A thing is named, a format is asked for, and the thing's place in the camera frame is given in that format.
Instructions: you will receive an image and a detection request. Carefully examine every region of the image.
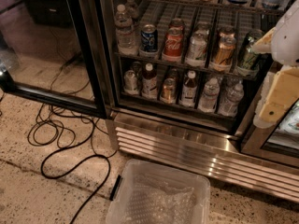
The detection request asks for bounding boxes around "silver diet soda can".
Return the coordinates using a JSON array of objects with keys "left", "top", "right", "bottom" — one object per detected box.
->
[{"left": 185, "top": 33, "right": 207, "bottom": 67}]

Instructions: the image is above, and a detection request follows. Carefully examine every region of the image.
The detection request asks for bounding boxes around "gold soda can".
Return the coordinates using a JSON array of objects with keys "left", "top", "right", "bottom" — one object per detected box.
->
[{"left": 209, "top": 36, "right": 236, "bottom": 72}]

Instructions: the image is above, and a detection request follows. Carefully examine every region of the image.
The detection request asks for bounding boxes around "bottom shelf water bottle right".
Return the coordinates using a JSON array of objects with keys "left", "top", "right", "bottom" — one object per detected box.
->
[{"left": 218, "top": 83, "right": 244, "bottom": 118}]

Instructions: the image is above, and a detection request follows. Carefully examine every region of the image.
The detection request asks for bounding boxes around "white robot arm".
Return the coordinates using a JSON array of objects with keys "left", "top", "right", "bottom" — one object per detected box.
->
[{"left": 252, "top": 0, "right": 299, "bottom": 129}]

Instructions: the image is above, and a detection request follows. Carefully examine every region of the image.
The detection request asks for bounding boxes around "brown drink bottle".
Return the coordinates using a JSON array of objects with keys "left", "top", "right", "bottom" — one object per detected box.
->
[
  {"left": 179, "top": 70, "right": 197, "bottom": 107},
  {"left": 142, "top": 63, "right": 158, "bottom": 99}
]

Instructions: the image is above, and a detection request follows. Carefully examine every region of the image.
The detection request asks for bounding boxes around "clear water bottle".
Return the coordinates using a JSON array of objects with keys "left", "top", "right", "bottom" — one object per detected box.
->
[
  {"left": 125, "top": 0, "right": 140, "bottom": 25},
  {"left": 114, "top": 4, "right": 137, "bottom": 55}
]

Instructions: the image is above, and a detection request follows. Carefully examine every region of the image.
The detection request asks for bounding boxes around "red Coca-Cola can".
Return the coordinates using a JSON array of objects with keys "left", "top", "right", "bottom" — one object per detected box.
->
[{"left": 162, "top": 27, "right": 184, "bottom": 62}]

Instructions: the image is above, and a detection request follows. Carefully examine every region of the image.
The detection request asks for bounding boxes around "brown drink bottle left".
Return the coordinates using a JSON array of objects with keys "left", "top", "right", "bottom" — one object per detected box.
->
[{"left": 142, "top": 63, "right": 158, "bottom": 99}]

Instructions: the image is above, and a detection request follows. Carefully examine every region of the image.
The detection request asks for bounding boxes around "clear plastic bin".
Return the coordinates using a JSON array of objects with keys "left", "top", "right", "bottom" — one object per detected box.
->
[{"left": 106, "top": 160, "right": 210, "bottom": 224}]

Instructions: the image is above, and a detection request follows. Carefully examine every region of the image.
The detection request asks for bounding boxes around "shelf water bottle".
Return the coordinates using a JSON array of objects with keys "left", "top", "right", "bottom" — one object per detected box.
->
[
  {"left": 198, "top": 77, "right": 220, "bottom": 113},
  {"left": 218, "top": 83, "right": 244, "bottom": 118}
]

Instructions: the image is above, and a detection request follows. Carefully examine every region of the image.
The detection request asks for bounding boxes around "stainless steel fridge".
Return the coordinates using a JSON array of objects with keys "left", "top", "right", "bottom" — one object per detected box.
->
[{"left": 67, "top": 0, "right": 299, "bottom": 203}]

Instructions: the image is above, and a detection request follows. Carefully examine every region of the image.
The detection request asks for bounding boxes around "rear red soda can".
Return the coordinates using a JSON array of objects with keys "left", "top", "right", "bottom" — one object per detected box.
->
[{"left": 169, "top": 18, "right": 185, "bottom": 31}]

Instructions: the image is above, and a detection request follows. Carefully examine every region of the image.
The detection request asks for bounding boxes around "bubble wrap sheet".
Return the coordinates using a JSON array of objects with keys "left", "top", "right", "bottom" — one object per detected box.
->
[{"left": 121, "top": 175, "right": 196, "bottom": 224}]

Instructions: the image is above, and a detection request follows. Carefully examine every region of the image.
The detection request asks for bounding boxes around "silver can bottom shelf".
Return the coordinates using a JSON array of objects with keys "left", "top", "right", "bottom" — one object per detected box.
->
[{"left": 124, "top": 70, "right": 139, "bottom": 95}]

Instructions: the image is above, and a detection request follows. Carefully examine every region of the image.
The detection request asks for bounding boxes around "open glass fridge door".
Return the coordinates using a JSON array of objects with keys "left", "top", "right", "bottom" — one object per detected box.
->
[{"left": 0, "top": 0, "right": 109, "bottom": 119}]

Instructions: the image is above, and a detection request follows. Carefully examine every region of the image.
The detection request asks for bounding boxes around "gold can bottom shelf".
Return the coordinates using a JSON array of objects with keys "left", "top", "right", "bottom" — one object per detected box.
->
[{"left": 160, "top": 77, "right": 176, "bottom": 104}]

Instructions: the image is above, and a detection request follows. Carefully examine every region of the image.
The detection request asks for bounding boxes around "green soda can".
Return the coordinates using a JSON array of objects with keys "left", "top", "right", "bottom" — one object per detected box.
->
[{"left": 236, "top": 29, "right": 263, "bottom": 77}]

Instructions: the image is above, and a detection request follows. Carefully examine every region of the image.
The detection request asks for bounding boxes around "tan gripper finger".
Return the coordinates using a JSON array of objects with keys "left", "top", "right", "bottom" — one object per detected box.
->
[
  {"left": 253, "top": 65, "right": 299, "bottom": 129},
  {"left": 252, "top": 27, "right": 276, "bottom": 54}
]

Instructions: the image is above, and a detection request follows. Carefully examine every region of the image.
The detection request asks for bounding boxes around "bottom shelf water bottle left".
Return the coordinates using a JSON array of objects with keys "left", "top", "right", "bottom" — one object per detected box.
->
[{"left": 198, "top": 77, "right": 220, "bottom": 113}]

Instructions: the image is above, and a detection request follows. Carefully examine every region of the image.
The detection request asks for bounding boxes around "blue Pepsi can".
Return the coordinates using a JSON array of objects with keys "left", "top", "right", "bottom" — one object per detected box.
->
[{"left": 141, "top": 23, "right": 158, "bottom": 52}]

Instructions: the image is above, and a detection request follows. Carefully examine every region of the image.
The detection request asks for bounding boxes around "black floor cable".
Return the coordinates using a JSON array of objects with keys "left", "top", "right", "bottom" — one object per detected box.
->
[{"left": 26, "top": 54, "right": 119, "bottom": 224}]

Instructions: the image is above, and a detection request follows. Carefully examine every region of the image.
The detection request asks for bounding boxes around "brown drink bottle right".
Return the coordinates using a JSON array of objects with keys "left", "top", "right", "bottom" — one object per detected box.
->
[{"left": 179, "top": 70, "right": 197, "bottom": 107}]

